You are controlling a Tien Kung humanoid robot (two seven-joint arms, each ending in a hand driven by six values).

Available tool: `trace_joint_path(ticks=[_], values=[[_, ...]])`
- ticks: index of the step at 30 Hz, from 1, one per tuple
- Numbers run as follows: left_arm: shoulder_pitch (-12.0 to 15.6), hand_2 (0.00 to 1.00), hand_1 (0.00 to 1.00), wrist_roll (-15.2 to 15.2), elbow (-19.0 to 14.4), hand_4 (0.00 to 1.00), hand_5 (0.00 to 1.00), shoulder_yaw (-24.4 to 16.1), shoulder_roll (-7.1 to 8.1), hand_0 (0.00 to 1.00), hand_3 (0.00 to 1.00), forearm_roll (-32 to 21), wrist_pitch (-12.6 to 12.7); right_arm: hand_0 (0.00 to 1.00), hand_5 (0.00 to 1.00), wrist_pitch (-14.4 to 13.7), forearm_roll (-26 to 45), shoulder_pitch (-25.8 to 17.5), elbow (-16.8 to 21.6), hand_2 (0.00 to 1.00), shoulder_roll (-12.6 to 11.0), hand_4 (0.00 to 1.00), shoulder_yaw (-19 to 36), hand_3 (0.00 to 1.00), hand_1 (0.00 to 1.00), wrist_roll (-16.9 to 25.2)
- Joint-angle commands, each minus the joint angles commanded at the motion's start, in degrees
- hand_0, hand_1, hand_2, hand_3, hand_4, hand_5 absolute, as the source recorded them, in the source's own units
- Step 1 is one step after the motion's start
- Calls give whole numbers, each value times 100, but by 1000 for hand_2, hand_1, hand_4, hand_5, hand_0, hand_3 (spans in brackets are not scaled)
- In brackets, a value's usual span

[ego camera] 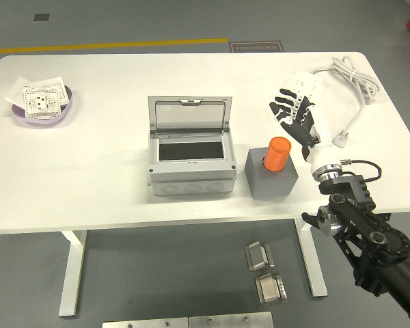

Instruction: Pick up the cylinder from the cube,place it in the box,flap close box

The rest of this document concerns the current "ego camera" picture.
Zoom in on white printed socket panel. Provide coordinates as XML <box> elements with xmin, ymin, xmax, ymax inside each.
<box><xmin>22</xmin><ymin>87</ymin><xmax>63</xmax><ymax>120</ymax></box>

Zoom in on grey cube with round hole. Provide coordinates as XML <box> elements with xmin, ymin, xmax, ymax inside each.
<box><xmin>245</xmin><ymin>147</ymin><xmax>300</xmax><ymax>200</ymax></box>

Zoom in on white framed switch plate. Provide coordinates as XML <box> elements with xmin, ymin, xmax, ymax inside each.
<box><xmin>27</xmin><ymin>77</ymin><xmax>72</xmax><ymax>107</ymax></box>

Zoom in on white blank switch plate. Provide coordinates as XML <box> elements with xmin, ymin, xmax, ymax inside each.
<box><xmin>5</xmin><ymin>77</ymin><xmax>33</xmax><ymax>105</ymax></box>

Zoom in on brown floor sign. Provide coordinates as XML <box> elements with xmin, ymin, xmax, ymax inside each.
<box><xmin>228</xmin><ymin>41</ymin><xmax>284</xmax><ymax>54</ymax></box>

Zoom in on white table leg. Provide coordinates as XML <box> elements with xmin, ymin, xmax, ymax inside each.
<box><xmin>58</xmin><ymin>230</ymin><xmax>88</xmax><ymax>317</ymax></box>
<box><xmin>294</xmin><ymin>218</ymin><xmax>329</xmax><ymax>298</ymax></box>

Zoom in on grey junction box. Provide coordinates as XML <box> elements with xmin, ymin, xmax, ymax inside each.
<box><xmin>146</xmin><ymin>95</ymin><xmax>238</xmax><ymax>196</ymax></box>

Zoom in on orange cylinder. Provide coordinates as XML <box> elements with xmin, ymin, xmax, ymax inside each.
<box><xmin>262</xmin><ymin>136</ymin><xmax>292</xmax><ymax>172</ymax></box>

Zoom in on white power strip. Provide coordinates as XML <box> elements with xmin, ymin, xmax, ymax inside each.
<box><xmin>282</xmin><ymin>70</ymin><xmax>325</xmax><ymax>103</ymax></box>

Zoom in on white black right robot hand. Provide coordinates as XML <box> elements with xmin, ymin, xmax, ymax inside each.
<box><xmin>268</xmin><ymin>87</ymin><xmax>343</xmax><ymax>174</ymax></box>

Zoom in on silver metal block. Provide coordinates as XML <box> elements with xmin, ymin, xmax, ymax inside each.
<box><xmin>245</xmin><ymin>241</ymin><xmax>276</xmax><ymax>273</ymax></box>
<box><xmin>255</xmin><ymin>273</ymin><xmax>288</xmax><ymax>305</ymax></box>

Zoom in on yellow floor tape line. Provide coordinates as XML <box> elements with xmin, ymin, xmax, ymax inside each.
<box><xmin>0</xmin><ymin>37</ymin><xmax>229</xmax><ymax>55</ymax></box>

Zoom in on purple bowl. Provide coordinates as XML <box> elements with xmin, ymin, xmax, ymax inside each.
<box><xmin>12</xmin><ymin>85</ymin><xmax>74</xmax><ymax>129</ymax></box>

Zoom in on grey metal plate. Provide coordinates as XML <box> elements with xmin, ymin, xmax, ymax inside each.
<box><xmin>102</xmin><ymin>317</ymin><xmax>189</xmax><ymax>328</ymax></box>
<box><xmin>189</xmin><ymin>311</ymin><xmax>274</xmax><ymax>328</ymax></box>

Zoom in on white power cord with plug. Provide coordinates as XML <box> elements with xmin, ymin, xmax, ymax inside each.
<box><xmin>309</xmin><ymin>56</ymin><xmax>382</xmax><ymax>148</ymax></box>

